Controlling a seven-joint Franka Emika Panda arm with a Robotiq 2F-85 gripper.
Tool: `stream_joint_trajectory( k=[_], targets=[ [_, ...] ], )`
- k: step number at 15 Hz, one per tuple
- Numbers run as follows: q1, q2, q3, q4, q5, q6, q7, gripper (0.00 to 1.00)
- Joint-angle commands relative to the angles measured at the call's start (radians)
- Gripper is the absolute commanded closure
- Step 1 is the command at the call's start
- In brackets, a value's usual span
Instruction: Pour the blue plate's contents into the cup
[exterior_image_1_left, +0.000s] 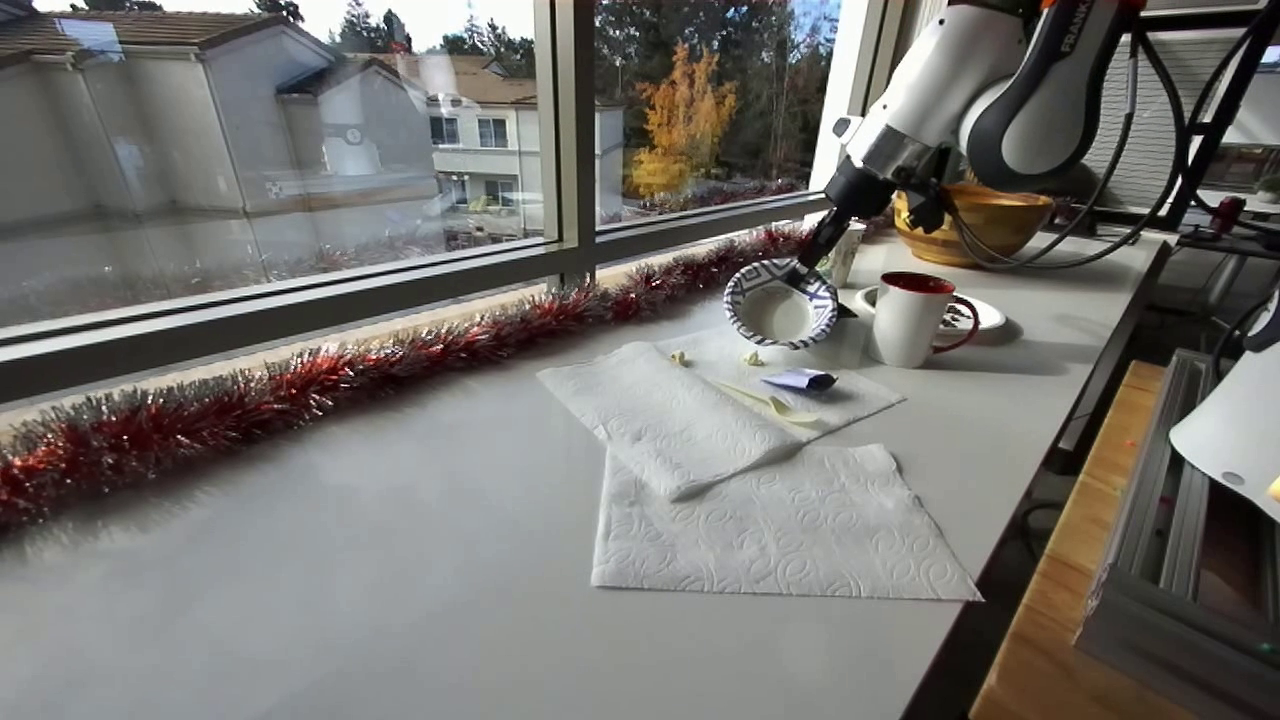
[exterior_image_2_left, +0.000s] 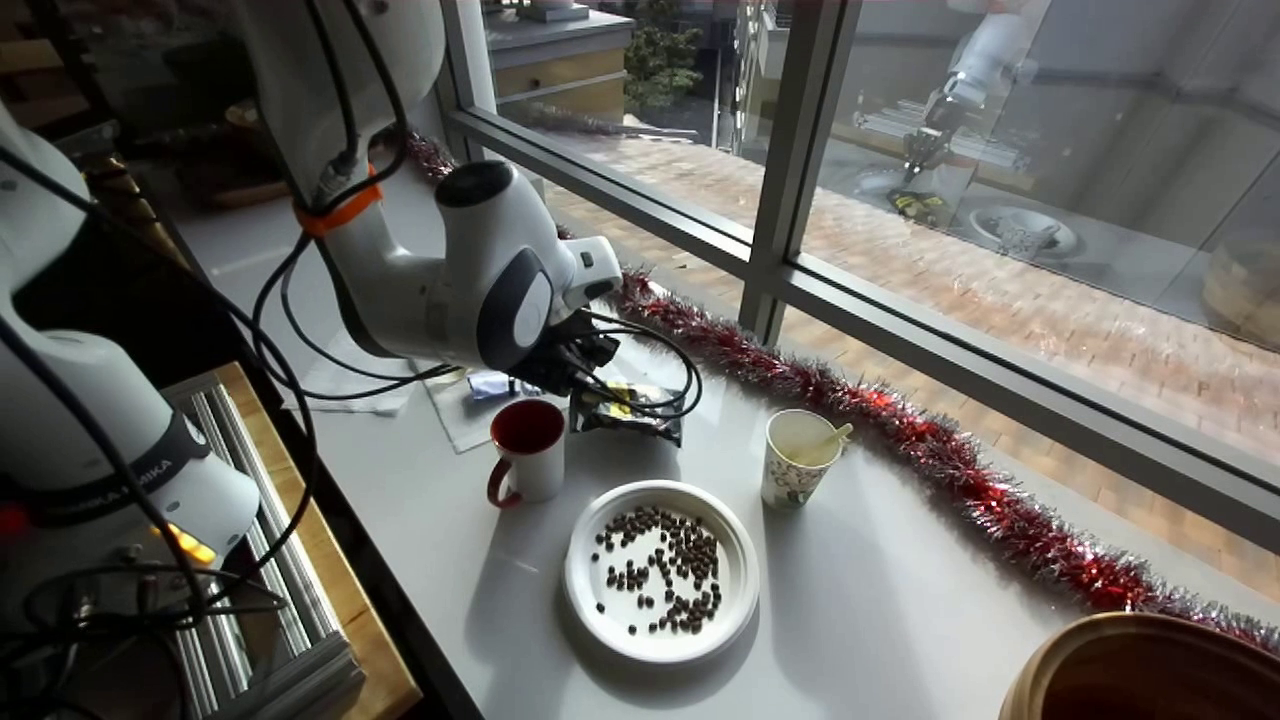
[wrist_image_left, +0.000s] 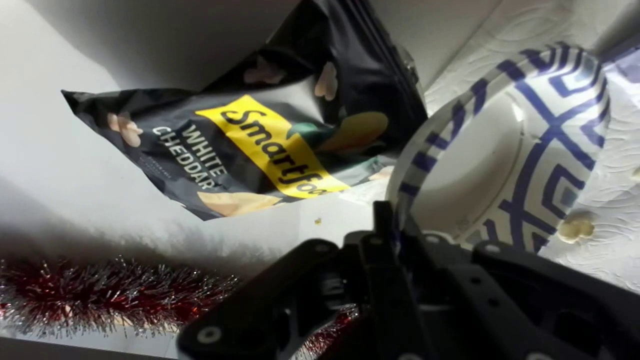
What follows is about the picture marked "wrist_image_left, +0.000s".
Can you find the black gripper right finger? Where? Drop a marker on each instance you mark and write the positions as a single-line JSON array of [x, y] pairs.
[[520, 307]]

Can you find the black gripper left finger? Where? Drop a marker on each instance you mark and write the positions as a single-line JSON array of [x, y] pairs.
[[293, 301]]

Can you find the blue patterned paper plate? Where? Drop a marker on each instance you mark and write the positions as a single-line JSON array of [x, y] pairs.
[[466, 167]]

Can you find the small popcorn piece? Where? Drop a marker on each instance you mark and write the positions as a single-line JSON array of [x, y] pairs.
[[576, 229]]

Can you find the black popcorn bag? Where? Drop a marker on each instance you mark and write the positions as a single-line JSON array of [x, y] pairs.
[[200, 153]]

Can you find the red tinsel garland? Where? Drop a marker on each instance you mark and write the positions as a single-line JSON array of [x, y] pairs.
[[101, 292]]

